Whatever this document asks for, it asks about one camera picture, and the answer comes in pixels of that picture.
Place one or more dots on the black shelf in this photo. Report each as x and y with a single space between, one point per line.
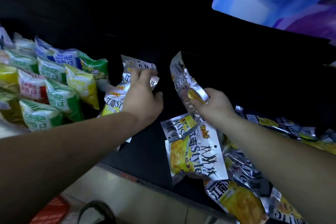
249 69

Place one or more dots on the silver yellow snack packet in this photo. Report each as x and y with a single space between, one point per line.
132 65
112 100
182 79

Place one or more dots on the person's right hand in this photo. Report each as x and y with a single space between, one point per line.
215 108

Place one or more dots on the person's left hand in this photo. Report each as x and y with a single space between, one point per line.
140 100

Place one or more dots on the person's left thumb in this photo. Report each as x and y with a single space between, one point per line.
159 98

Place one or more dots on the red plastic object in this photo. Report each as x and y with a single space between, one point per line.
51 210

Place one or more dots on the row of green yellow packets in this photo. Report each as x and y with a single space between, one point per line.
52 87

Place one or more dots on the pile of silver yellow packets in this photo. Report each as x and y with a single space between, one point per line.
196 150

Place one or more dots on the person's left forearm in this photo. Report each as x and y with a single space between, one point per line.
60 158

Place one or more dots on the person's right forearm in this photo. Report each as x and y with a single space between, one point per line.
283 163

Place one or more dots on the person's right thumb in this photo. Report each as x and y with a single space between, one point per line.
196 104

